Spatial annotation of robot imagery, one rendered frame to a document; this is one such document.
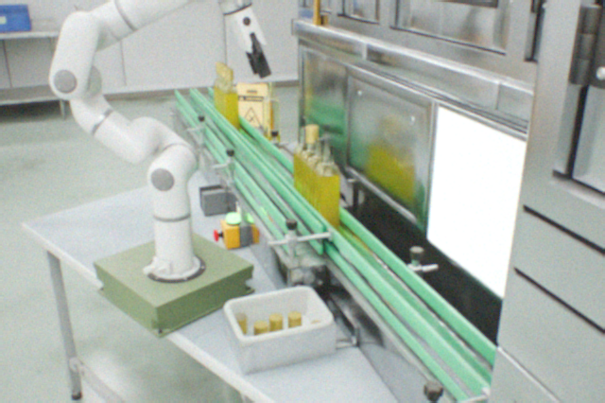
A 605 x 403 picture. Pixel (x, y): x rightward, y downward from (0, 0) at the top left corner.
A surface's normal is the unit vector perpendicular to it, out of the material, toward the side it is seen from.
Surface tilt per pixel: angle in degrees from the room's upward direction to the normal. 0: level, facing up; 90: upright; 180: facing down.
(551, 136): 90
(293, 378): 0
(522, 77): 90
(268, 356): 90
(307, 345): 90
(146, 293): 2
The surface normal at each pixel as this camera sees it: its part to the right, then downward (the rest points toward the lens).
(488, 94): -0.94, 0.14
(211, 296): 0.71, 0.27
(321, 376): 0.00, -0.92
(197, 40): 0.36, 0.36
